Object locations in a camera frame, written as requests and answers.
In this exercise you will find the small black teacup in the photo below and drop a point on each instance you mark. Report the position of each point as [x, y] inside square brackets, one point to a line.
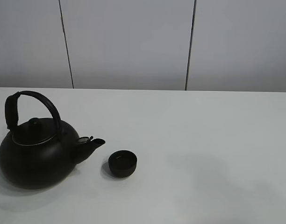
[122, 163]

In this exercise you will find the black round teapot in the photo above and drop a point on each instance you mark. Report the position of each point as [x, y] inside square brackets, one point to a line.
[41, 152]

